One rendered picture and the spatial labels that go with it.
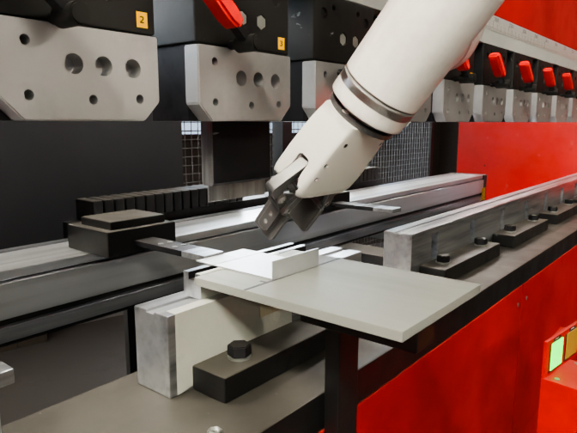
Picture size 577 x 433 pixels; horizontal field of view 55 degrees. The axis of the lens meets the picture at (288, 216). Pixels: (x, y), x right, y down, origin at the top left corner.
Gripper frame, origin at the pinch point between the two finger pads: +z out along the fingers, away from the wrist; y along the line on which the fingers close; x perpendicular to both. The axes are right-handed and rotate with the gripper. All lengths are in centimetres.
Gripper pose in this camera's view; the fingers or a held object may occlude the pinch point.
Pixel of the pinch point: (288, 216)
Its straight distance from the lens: 63.9
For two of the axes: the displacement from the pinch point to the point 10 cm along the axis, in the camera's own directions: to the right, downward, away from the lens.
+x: 5.9, 7.2, -3.7
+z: -5.0, 6.9, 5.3
